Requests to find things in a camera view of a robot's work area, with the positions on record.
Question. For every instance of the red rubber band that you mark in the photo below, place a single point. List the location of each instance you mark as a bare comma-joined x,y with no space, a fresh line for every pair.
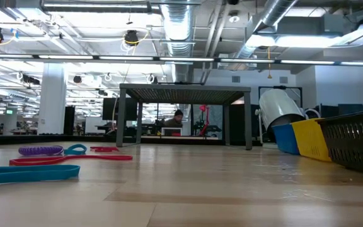
27,162
106,149

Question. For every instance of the blue rubber band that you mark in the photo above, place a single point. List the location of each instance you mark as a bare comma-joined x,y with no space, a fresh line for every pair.
27,173
85,149

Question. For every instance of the purple coil wristband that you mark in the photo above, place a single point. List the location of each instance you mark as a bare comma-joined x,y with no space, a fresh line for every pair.
39,150

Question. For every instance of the person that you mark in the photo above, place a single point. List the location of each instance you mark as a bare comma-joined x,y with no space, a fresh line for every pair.
176,121

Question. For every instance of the grey perforated metal shelf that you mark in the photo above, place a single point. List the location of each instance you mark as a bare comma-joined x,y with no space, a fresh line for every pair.
184,94

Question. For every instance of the red stand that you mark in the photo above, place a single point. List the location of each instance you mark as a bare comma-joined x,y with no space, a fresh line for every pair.
204,108

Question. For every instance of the long LED light bar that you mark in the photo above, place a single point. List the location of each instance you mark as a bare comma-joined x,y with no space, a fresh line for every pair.
181,59

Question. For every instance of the black monitor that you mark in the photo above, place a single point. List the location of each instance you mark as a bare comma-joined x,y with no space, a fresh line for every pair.
110,108

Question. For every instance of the white cylindrical container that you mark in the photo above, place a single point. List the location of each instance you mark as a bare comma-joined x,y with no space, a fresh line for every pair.
276,107

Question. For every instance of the blue plastic basket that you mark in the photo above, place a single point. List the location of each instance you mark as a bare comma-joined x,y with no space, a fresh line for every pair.
284,138

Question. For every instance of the black cabinet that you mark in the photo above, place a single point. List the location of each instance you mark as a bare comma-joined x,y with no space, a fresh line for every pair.
69,119

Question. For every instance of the white building column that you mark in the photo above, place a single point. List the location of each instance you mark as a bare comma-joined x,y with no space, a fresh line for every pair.
52,101

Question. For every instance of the yellow plastic basket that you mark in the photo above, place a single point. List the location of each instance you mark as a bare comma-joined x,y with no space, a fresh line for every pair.
310,142

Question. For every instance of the black plastic basket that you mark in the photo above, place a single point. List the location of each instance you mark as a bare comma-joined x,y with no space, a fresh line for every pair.
351,117

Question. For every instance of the silver ventilation duct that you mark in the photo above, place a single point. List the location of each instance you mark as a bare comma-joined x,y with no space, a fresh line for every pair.
178,25
276,12

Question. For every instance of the black aluminium table frame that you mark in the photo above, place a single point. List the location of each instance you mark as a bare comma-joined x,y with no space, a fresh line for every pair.
74,138

